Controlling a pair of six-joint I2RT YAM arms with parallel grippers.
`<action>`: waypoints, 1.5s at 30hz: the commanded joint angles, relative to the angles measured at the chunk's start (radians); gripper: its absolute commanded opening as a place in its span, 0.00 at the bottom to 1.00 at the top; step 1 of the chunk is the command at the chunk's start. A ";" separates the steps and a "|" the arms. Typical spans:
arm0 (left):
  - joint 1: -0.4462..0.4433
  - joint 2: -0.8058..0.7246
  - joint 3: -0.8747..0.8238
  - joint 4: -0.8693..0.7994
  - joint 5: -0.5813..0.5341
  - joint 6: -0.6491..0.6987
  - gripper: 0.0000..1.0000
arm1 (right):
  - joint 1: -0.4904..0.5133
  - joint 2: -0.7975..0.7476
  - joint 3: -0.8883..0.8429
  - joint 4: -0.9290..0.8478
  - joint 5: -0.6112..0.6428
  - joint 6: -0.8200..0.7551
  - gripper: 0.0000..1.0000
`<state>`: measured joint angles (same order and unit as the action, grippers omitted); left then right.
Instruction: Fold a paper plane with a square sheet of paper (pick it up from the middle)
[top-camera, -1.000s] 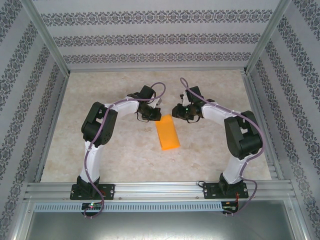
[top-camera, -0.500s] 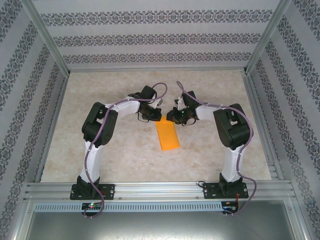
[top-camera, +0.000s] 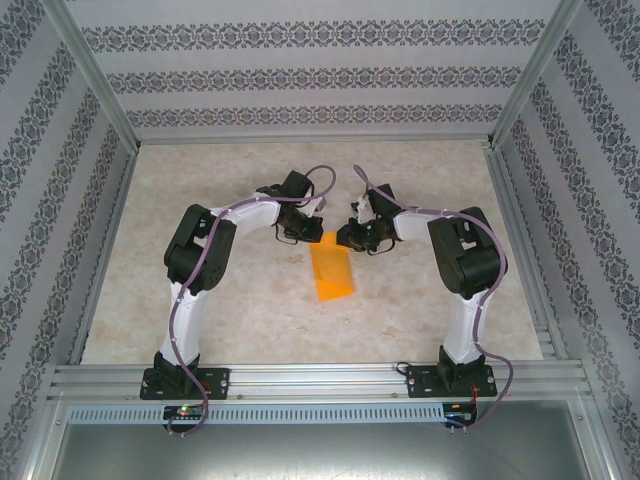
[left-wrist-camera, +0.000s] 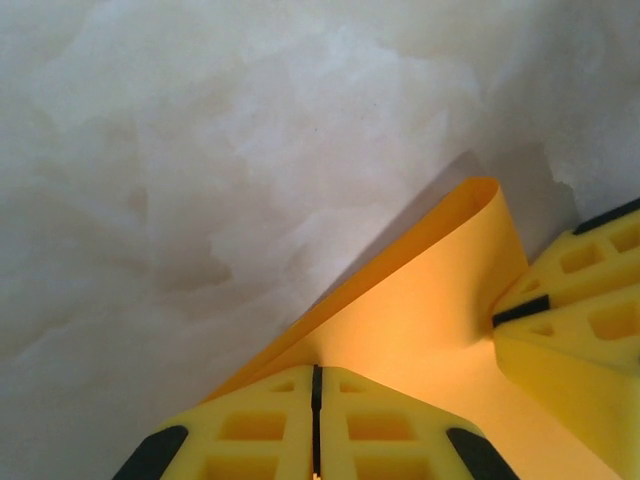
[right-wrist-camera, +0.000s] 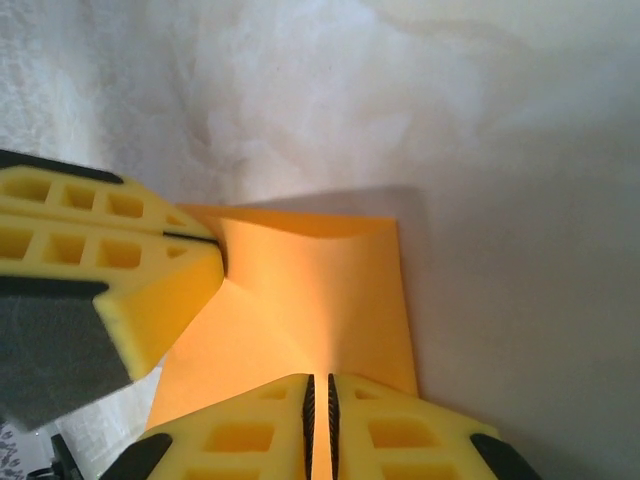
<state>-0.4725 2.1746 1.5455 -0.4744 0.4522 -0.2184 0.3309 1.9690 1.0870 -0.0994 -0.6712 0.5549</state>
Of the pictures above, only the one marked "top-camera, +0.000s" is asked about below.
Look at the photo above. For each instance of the aluminium mounting rail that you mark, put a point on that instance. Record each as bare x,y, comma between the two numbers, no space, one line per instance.
310,380

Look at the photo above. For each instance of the grey metal sheet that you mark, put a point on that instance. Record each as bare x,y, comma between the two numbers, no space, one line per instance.
320,455

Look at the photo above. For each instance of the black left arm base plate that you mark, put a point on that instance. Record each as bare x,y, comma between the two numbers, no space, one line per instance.
217,382

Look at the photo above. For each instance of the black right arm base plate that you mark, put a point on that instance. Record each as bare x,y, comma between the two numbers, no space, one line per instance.
417,382

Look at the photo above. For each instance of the aluminium side rail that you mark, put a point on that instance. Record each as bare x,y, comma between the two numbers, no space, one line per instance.
102,260

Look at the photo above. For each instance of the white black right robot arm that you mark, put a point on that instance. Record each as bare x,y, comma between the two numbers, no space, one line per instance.
415,225

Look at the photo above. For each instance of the orange cloth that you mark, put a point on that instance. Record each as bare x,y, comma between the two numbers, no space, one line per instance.
332,280

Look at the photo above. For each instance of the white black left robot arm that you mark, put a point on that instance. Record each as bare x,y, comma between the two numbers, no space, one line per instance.
250,215

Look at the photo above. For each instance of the aluminium frame bar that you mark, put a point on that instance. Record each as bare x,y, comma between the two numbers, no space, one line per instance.
47,440
592,440

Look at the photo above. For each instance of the aluminium back rail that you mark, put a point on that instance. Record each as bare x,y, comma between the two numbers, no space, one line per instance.
310,140

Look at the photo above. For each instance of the aluminium frame post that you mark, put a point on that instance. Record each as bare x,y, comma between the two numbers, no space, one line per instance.
96,75
529,75

